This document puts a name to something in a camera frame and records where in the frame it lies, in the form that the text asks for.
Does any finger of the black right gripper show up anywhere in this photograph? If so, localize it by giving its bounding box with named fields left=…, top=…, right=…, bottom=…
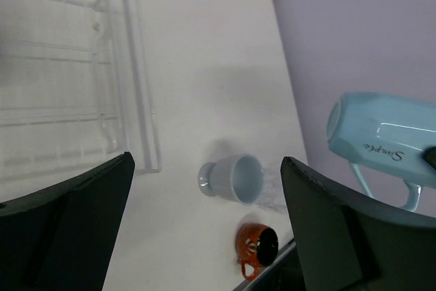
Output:
left=422, top=147, right=436, bottom=170

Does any orange and black cup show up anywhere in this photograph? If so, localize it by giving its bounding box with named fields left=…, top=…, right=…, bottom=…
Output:
left=235, top=223, right=279, bottom=281

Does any white wire dish rack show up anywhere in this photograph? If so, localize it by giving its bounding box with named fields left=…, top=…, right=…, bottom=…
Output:
left=1, top=0, right=161, bottom=183

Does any grey footed mug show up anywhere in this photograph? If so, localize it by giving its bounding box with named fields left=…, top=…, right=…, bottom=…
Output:
left=198, top=154, right=264, bottom=205

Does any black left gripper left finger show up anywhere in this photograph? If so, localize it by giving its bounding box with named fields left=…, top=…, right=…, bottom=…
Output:
left=1, top=152, right=135, bottom=290

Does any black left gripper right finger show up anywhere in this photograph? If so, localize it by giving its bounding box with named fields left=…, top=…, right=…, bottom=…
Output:
left=281, top=157, right=435, bottom=290

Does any faceted light blue mug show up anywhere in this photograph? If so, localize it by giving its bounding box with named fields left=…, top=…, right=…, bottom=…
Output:
left=326, top=92, right=435, bottom=212

